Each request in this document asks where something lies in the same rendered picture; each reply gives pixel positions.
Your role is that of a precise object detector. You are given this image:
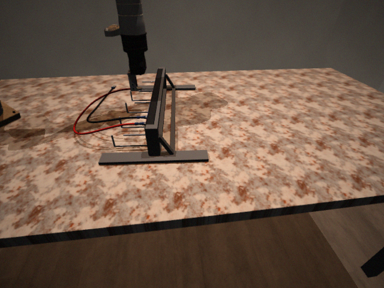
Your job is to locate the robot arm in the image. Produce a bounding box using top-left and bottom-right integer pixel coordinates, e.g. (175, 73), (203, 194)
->
(0, 0), (143, 116)

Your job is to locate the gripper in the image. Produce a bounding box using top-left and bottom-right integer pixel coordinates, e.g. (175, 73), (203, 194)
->
(104, 14), (148, 91)

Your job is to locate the dark grey metal rack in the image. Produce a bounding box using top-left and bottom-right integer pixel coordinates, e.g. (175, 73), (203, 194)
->
(98, 67), (209, 165)

